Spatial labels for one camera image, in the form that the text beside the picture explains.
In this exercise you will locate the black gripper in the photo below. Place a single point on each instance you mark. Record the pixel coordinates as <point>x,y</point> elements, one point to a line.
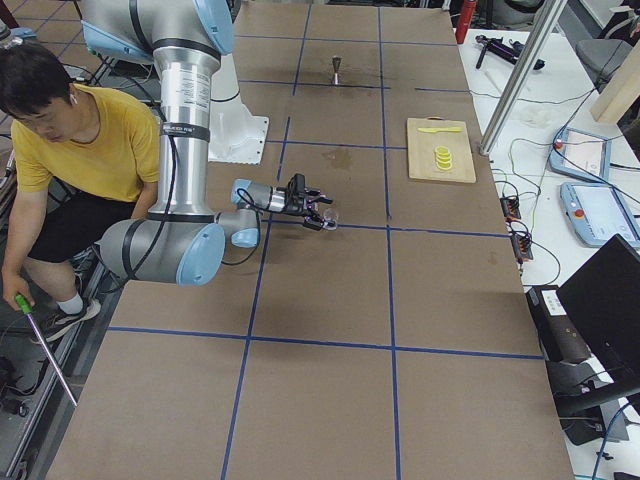
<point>295,205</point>

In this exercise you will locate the small glass beaker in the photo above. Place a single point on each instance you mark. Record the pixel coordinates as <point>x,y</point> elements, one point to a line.
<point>330,219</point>

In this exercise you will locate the steel jigger measuring cup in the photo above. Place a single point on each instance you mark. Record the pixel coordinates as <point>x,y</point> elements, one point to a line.
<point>336,64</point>

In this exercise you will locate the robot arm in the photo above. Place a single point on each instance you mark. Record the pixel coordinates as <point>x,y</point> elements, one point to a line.
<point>202,119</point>

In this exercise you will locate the bamboo cutting board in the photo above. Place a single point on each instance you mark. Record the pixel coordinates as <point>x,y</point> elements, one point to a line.
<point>421,155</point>

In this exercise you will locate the lemon slice back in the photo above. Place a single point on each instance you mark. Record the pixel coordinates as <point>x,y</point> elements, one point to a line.
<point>442,149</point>

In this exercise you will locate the yellow plastic knife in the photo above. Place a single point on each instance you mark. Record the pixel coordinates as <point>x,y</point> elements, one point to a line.
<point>434,130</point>

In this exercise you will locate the person in yellow shirt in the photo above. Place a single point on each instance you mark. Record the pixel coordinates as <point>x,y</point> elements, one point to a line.
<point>86,158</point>

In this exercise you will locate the red cylinder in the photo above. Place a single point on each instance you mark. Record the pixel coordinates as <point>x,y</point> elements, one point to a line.
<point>464,20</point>

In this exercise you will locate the far teach pendant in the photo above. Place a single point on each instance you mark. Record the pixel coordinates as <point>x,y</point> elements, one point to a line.
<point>580,155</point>

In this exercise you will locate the teach pendant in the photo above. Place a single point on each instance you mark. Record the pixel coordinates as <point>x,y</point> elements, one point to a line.
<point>580,155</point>
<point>597,212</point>

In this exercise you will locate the black desktop box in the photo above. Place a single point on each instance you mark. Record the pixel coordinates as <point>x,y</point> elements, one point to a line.
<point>559,337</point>

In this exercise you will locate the near teach pendant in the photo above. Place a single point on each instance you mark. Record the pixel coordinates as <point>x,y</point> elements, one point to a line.
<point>597,212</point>

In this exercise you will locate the black monitor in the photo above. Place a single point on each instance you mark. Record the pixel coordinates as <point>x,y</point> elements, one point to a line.
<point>602,300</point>

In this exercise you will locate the grey office chair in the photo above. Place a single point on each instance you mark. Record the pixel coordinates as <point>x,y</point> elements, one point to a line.
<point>603,56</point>

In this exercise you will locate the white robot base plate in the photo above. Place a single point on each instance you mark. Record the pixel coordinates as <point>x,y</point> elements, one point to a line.
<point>238,140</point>

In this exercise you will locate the black handled tool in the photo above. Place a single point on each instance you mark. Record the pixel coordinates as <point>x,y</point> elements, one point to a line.
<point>509,52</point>

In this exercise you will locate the green handled screwdriver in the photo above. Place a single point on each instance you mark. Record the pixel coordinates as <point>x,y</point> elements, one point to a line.
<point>26,309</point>

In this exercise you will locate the aluminium frame post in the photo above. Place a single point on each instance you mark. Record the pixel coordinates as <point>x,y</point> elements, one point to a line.
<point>543,27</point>

